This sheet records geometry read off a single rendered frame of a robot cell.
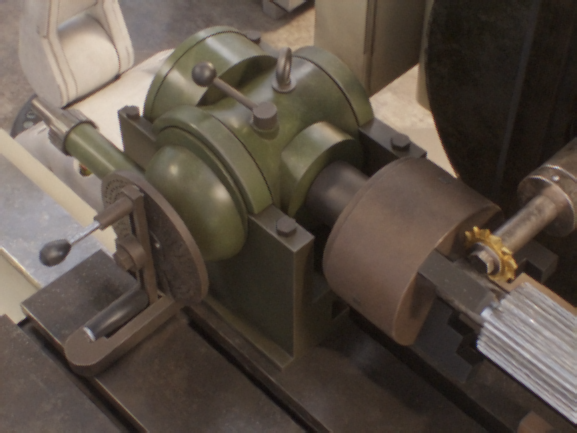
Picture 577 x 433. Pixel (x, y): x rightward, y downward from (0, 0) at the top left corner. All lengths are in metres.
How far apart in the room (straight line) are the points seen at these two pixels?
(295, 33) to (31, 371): 2.16
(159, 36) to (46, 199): 1.53
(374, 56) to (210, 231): 0.41
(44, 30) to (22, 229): 0.89
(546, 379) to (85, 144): 0.63
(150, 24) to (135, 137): 2.11
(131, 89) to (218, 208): 1.59
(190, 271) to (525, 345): 0.39
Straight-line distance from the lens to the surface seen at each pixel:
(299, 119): 1.28
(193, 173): 1.24
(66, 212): 1.93
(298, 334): 1.34
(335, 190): 1.25
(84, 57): 2.81
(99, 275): 1.49
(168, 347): 1.41
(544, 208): 1.18
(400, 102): 3.18
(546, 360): 1.14
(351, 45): 1.52
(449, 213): 1.15
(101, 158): 1.36
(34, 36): 2.74
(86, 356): 1.38
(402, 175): 1.18
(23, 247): 1.90
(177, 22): 3.46
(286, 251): 1.21
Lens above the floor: 2.16
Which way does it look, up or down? 49 degrees down
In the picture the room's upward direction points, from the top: straight up
